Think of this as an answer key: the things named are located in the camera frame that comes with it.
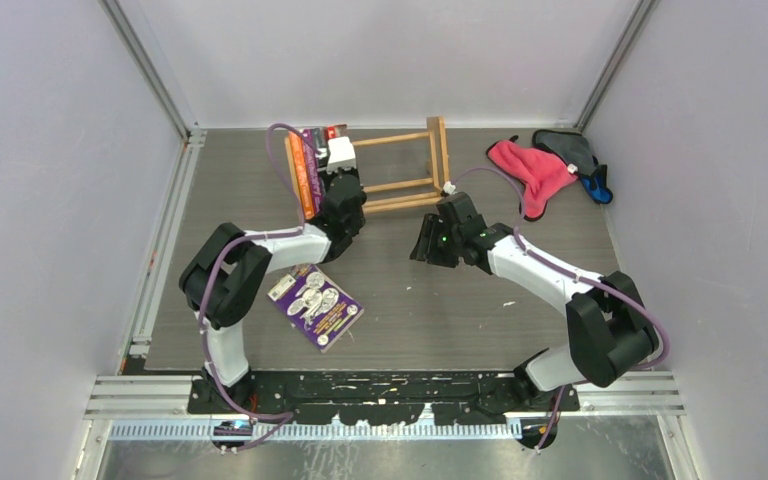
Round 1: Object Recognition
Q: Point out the orange treehouse book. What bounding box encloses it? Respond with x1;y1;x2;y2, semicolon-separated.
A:
288;133;315;220

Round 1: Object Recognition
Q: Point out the red cartoon book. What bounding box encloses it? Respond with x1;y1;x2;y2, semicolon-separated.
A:
324;124;348;141

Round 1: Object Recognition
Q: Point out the purple book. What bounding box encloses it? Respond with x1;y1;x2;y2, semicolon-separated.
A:
266;264;365;353
302;128;323;215

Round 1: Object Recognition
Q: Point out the floral Alcott book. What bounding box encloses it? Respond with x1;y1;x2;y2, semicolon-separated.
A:
313;127;329;164

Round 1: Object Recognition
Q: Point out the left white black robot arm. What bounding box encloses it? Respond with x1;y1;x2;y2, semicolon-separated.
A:
178;169;367;413

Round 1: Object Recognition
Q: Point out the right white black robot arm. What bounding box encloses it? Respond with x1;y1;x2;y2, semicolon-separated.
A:
410;192;669;411

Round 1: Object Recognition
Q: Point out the pink cloth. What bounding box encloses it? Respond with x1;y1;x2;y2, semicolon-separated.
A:
486;138;577;222

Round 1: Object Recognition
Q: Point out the wooden book rack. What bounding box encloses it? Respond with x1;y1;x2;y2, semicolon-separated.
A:
283;116;450;218

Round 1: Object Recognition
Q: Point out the grey cloth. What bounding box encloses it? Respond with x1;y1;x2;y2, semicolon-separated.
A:
531;129;601;177

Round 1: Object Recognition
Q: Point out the blue cloth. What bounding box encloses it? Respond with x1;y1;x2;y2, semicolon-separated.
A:
579;165;614;205

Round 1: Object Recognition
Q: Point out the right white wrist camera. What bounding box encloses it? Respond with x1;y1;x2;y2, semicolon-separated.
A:
441;181;456;197

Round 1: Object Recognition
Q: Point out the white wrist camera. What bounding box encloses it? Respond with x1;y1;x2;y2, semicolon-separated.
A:
441;181;456;197
326;136;357;174

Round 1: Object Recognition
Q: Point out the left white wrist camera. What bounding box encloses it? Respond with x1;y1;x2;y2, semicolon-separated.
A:
326;136;357;174

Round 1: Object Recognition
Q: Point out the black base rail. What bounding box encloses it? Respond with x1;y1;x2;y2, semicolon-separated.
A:
188;369;581;429

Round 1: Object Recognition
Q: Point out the slotted cable duct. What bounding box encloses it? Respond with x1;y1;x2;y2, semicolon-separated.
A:
109;418;522;441

